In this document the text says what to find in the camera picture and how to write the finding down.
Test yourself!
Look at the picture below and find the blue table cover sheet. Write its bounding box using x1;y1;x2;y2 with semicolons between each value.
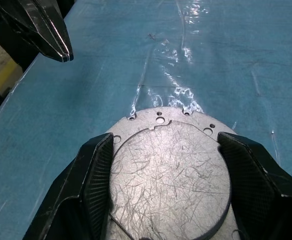
0;0;292;240

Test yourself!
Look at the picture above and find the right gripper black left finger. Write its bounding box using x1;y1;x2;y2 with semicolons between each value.
23;132;115;240

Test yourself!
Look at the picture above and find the silver round motor lid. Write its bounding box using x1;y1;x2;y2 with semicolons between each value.
105;106;241;240

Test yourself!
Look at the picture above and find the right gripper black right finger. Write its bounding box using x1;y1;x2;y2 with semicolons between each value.
217;131;292;240

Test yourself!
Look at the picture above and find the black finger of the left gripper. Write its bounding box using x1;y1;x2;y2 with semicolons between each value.
32;0;74;61
0;0;70;63

